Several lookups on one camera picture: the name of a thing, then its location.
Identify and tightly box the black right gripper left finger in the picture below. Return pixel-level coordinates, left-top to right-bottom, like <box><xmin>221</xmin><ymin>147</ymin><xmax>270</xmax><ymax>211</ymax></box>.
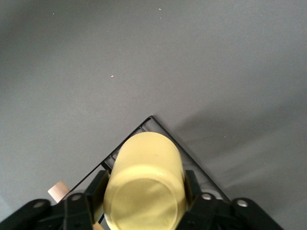
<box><xmin>0</xmin><ymin>170</ymin><xmax>110</xmax><ymax>230</ymax></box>

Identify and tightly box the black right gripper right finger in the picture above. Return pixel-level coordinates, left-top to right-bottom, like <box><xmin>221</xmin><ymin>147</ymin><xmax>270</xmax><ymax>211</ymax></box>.
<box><xmin>177</xmin><ymin>169</ymin><xmax>286</xmax><ymax>230</ymax></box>

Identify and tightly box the black wire cup holder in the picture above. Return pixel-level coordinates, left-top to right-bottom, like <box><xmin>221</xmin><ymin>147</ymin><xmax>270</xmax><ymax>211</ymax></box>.
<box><xmin>47</xmin><ymin>115</ymin><xmax>232</xmax><ymax>230</ymax></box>

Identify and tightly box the yellow plastic cup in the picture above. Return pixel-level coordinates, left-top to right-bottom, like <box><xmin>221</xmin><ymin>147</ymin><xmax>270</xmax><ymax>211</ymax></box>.
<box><xmin>103</xmin><ymin>131</ymin><xmax>188</xmax><ymax>230</ymax></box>

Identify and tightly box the dark grey table mat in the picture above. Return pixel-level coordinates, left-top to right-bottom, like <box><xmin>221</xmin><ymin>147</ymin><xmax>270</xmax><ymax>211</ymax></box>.
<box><xmin>0</xmin><ymin>0</ymin><xmax>307</xmax><ymax>230</ymax></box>

